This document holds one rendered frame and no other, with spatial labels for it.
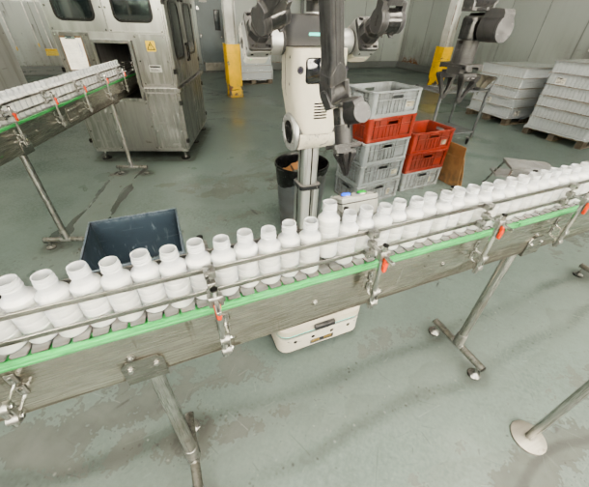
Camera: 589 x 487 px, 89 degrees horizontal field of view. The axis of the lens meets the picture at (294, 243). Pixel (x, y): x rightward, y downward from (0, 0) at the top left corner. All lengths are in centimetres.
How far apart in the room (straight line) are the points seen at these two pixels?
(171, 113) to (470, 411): 411
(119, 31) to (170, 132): 110
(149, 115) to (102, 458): 362
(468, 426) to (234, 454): 114
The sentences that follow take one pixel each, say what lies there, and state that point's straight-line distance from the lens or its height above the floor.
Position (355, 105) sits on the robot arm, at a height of 139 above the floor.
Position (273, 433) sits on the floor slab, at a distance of 168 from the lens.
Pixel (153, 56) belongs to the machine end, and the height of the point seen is 120.
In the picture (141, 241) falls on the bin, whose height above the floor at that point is 83.
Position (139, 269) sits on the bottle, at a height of 114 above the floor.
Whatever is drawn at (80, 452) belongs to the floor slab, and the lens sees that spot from 189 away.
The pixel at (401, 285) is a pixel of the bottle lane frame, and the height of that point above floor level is 86.
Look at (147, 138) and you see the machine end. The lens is 453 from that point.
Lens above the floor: 158
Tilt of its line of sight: 37 degrees down
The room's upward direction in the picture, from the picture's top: 2 degrees clockwise
